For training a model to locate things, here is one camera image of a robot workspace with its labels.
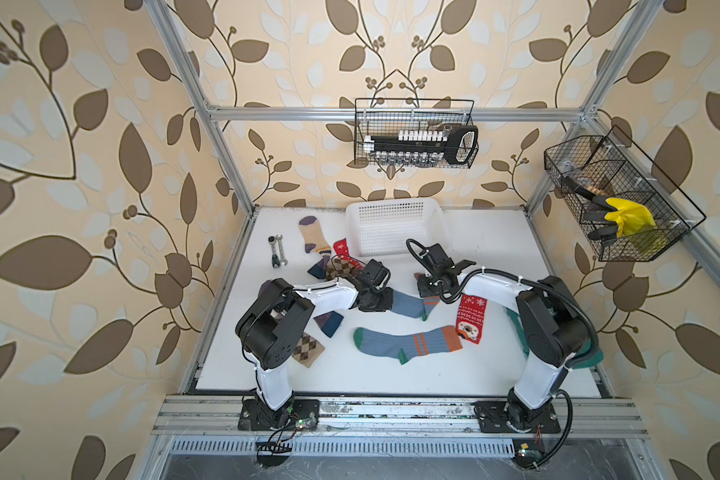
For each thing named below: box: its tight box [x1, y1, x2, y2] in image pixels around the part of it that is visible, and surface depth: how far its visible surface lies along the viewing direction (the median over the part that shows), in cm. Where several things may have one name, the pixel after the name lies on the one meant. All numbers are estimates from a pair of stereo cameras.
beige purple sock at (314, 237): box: [299, 216, 332, 256], surface depth 114 cm
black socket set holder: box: [364, 125, 479, 164], surface depth 86 cm
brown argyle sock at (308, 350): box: [292, 332, 325, 368], surface depth 87 cm
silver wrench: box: [275, 234, 288, 266], surface depth 111 cm
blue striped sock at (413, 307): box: [391, 272, 440, 321], surface depth 93 cm
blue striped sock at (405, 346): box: [353, 325, 463, 365], surface depth 88 cm
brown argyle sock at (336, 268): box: [326, 256, 353, 282], surface depth 101 cm
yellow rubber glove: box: [604, 198, 657, 238], surface depth 67 cm
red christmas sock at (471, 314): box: [456, 294, 488, 344], surface depth 92 cm
